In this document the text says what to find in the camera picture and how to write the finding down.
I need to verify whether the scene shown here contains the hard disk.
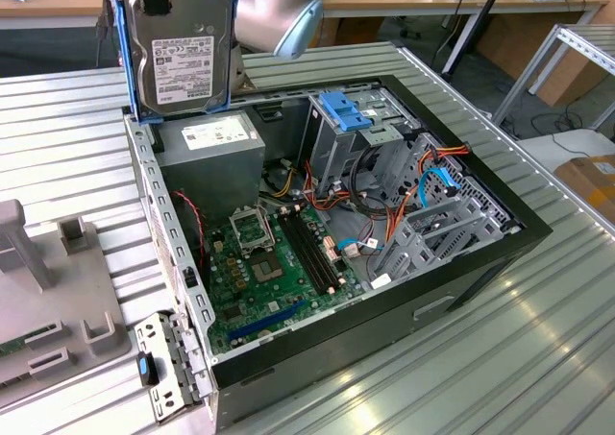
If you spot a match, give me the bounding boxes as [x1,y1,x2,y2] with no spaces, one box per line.
[108,0,237,125]

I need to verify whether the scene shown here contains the orange power wire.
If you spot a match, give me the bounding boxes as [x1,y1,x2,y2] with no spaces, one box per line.
[383,141,471,247]

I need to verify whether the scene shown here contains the blue data wire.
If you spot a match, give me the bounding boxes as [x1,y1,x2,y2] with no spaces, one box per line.
[418,164,463,211]

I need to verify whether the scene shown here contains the grey metal disk bay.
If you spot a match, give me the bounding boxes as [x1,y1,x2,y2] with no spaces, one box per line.
[372,132,523,287]

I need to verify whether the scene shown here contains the wooden office desk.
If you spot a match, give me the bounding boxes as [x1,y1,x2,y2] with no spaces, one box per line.
[0,0,111,31]
[316,0,611,76]

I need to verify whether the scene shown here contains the grey power supply unit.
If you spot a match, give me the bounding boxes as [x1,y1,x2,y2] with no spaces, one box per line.
[152,109,267,225]

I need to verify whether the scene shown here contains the blue plastic drive latch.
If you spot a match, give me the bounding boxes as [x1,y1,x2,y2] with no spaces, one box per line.
[318,90,375,133]

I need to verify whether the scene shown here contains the grey optical drive cage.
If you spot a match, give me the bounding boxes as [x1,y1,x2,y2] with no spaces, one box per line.
[306,86,422,194]

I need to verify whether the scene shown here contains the black RAM slot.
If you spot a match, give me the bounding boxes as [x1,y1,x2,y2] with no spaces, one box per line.
[280,208,335,296]
[292,206,344,287]

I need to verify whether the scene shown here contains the CPU socket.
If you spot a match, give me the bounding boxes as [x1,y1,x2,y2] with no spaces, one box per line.
[248,251,285,283]

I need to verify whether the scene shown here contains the green motherboard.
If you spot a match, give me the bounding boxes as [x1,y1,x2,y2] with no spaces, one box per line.
[206,204,366,354]

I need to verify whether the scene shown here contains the grey parts rack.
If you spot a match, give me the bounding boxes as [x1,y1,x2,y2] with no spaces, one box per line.
[0,199,135,389]

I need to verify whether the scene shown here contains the black tripod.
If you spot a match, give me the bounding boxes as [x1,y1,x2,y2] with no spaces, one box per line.
[439,0,513,79]

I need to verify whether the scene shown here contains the blue expansion slot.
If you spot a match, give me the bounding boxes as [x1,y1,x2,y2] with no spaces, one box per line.
[227,299,308,341]

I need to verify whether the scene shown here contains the green RAM stick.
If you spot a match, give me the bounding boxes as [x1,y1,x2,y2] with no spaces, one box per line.
[0,326,35,357]

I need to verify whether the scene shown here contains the black open PC case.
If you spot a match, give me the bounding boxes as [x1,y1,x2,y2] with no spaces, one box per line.
[120,73,554,431]

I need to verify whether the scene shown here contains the white table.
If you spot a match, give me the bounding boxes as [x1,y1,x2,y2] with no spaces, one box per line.
[518,128,615,175]

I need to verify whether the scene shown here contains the brown square base plate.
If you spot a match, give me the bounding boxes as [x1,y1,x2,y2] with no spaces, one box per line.
[229,75,257,96]

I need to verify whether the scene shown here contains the red black fan wire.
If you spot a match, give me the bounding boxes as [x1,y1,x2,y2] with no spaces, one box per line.
[171,189,209,269]

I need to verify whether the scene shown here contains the metal socket cover frame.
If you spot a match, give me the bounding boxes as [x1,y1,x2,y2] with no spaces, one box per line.
[229,206,276,254]

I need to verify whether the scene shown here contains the motherboard power wire bundle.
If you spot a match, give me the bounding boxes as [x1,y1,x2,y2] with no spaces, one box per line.
[258,158,390,220]

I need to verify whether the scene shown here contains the small blue white wire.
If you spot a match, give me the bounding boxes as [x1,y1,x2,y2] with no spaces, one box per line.
[335,236,385,259]

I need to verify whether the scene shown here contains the metal expansion slot bracket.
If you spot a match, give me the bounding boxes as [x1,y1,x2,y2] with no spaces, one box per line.
[133,309,217,425]

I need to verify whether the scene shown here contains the blue black bracket latch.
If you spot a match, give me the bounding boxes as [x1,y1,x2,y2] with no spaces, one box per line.
[135,350,160,387]

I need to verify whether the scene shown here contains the metal shelf frame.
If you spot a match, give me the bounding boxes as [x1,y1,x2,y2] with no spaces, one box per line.
[490,23,615,144]

